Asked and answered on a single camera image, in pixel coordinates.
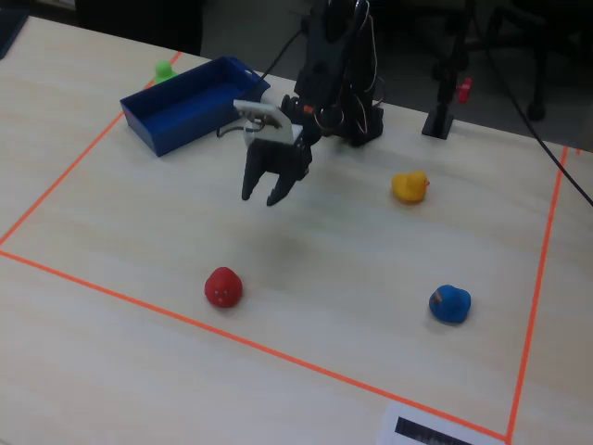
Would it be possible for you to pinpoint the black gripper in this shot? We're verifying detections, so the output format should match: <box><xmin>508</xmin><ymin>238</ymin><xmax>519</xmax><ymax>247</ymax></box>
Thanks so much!
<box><xmin>240</xmin><ymin>131</ymin><xmax>322</xmax><ymax>207</ymax></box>

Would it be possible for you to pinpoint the red rubber duck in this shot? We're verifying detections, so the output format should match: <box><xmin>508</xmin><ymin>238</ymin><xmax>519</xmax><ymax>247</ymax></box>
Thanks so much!
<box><xmin>203</xmin><ymin>266</ymin><xmax>244</xmax><ymax>310</ymax></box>

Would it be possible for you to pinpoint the blue plastic box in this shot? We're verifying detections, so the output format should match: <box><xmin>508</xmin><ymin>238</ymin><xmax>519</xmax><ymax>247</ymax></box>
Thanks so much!
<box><xmin>119</xmin><ymin>55</ymin><xmax>271</xmax><ymax>159</ymax></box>

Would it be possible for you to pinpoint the yellow rubber duck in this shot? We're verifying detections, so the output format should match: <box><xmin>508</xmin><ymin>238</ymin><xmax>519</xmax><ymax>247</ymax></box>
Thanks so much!
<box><xmin>391</xmin><ymin>170</ymin><xmax>431</xmax><ymax>206</ymax></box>

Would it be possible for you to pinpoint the green rubber duck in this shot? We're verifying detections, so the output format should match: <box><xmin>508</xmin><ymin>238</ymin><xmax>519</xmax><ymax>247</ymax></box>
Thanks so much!
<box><xmin>152</xmin><ymin>58</ymin><xmax>180</xmax><ymax>85</ymax></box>

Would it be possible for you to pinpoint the blue rubber duck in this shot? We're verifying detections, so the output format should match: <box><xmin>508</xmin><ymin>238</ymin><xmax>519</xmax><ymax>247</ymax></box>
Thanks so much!
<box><xmin>427</xmin><ymin>284</ymin><xmax>473</xmax><ymax>324</ymax></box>

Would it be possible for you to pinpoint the orange tape strip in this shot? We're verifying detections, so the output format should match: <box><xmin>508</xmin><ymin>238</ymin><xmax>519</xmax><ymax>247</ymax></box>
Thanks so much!
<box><xmin>0</xmin><ymin>249</ymin><xmax>510</xmax><ymax>441</ymax></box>
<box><xmin>507</xmin><ymin>146</ymin><xmax>570</xmax><ymax>442</ymax></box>
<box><xmin>0</xmin><ymin>50</ymin><xmax>183</xmax><ymax>247</ymax></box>

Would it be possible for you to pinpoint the white paper black print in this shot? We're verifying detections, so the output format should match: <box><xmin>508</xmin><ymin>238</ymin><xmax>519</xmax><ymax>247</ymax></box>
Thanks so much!
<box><xmin>377</xmin><ymin>400</ymin><xmax>507</xmax><ymax>445</ymax></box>

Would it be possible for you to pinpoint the black office chair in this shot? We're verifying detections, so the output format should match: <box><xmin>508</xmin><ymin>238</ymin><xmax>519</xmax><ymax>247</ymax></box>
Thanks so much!
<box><xmin>476</xmin><ymin>0</ymin><xmax>585</xmax><ymax>122</ymax></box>

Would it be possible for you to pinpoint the dark blue tray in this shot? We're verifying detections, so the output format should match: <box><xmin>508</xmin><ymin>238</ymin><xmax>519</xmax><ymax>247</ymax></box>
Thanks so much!
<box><xmin>0</xmin><ymin>8</ymin><xmax>30</xmax><ymax>61</ymax></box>

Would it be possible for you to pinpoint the white gripper camera mount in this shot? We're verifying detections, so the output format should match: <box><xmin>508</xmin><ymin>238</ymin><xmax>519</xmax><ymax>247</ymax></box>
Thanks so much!
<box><xmin>233</xmin><ymin>98</ymin><xmax>305</xmax><ymax>148</ymax></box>

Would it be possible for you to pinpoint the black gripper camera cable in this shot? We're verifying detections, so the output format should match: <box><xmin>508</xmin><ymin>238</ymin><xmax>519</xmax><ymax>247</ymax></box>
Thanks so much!
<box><xmin>216</xmin><ymin>25</ymin><xmax>309</xmax><ymax>139</ymax></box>

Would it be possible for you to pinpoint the long black stand cable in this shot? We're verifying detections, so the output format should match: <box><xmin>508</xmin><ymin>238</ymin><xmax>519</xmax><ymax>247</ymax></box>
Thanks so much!
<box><xmin>476</xmin><ymin>0</ymin><xmax>593</xmax><ymax>208</ymax></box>

